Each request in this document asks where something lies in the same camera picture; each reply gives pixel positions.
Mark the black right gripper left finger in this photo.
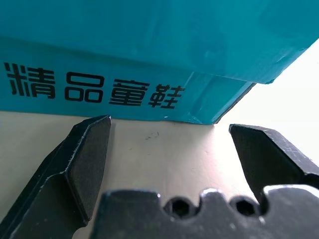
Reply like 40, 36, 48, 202
0, 115, 112, 239

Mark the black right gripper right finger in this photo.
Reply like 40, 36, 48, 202
228, 123, 319, 208

